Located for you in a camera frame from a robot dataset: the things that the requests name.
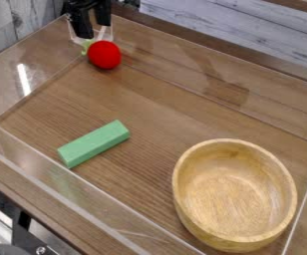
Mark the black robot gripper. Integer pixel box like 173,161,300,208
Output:
62,0,111,39

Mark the clear acrylic tray wall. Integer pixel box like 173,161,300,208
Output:
0,18,307,255

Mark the red plush strawberry toy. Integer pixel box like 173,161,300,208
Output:
82,40,122,70

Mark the green rectangular block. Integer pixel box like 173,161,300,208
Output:
58,120,130,168

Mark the black table leg bracket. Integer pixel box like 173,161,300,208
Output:
11,211,59,255

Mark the wooden bowl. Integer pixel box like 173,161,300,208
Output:
172,138,297,253

